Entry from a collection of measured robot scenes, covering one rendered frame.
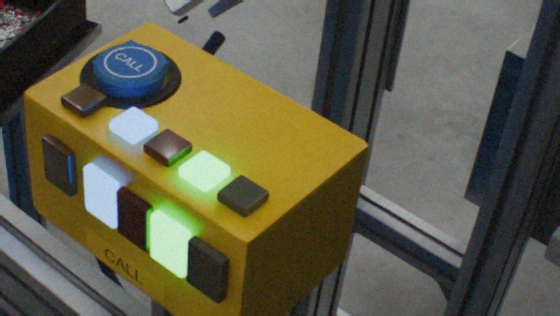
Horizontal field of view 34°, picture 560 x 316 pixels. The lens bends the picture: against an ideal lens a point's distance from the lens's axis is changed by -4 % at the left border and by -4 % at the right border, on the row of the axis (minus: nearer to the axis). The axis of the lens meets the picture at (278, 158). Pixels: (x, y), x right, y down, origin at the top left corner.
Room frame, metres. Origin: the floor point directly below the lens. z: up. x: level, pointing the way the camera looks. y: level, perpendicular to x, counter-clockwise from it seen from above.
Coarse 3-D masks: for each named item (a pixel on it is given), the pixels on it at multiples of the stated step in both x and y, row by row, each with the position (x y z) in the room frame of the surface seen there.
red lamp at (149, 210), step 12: (120, 192) 0.33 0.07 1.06; (132, 192) 0.34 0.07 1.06; (120, 204) 0.33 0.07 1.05; (132, 204) 0.33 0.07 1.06; (144, 204) 0.33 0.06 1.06; (120, 216) 0.33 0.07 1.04; (132, 216) 0.33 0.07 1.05; (144, 216) 0.32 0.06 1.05; (120, 228) 0.33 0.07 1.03; (132, 228) 0.33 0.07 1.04; (144, 228) 0.32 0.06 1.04; (132, 240) 0.33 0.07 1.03; (144, 240) 0.32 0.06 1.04
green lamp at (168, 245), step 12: (156, 216) 0.32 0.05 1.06; (156, 228) 0.32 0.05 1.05; (168, 228) 0.32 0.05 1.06; (180, 228) 0.32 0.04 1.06; (156, 240) 0.32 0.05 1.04; (168, 240) 0.32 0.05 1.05; (180, 240) 0.31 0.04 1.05; (156, 252) 0.32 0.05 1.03; (168, 252) 0.32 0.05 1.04; (180, 252) 0.31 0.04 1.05; (168, 264) 0.31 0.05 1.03; (180, 264) 0.31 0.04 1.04; (180, 276) 0.31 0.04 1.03
